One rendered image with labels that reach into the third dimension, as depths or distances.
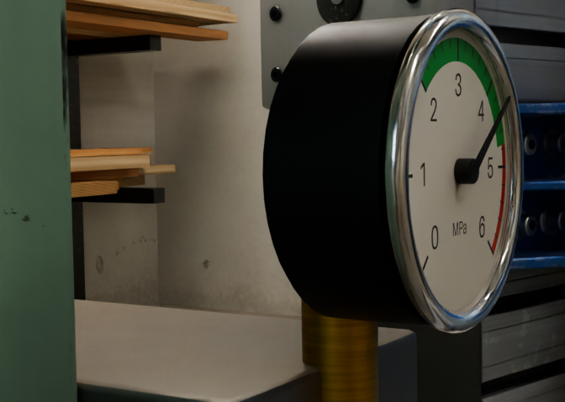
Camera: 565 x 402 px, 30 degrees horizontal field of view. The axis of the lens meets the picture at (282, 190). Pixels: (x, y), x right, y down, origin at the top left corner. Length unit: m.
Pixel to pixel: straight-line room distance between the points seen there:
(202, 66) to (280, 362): 3.81
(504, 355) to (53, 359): 0.43
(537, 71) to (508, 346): 0.16
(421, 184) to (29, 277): 0.07
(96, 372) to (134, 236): 3.85
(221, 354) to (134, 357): 0.02
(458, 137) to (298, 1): 0.42
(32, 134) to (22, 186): 0.01
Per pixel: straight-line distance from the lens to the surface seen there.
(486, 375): 0.60
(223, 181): 3.97
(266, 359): 0.23
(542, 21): 0.63
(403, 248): 0.18
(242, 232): 3.94
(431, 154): 0.20
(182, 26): 3.49
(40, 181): 0.20
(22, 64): 0.20
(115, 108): 3.98
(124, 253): 4.03
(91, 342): 0.25
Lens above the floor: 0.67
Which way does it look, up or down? 3 degrees down
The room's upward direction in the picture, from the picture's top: 1 degrees counter-clockwise
